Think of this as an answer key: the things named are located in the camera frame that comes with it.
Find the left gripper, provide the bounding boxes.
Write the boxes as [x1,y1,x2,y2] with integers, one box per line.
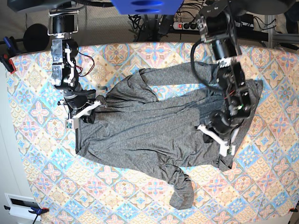
[196,114,243,157]

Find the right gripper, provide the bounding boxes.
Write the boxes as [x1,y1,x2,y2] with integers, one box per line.
[58,91,107,130]

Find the grey t-shirt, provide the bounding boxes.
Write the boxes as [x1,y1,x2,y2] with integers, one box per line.
[75,63,263,210]

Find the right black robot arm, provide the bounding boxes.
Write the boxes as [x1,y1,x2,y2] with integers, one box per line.
[48,9,105,130]

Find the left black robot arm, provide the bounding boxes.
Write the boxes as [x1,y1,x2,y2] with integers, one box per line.
[190,0,253,157]

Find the black round stool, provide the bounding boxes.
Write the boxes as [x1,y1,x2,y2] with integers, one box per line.
[23,23,50,52]

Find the red blue table clamp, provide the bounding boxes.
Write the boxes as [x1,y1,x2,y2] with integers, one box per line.
[0,36,19,74]

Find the black power strip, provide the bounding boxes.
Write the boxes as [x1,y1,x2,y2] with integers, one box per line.
[172,22,198,31]

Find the orange blue corner clamp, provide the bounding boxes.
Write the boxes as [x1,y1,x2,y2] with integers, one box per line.
[4,205,49,224]

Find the white wall outlet box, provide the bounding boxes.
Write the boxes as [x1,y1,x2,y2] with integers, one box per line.
[5,193,39,224]

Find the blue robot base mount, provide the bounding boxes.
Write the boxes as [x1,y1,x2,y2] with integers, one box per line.
[111,0,184,15]

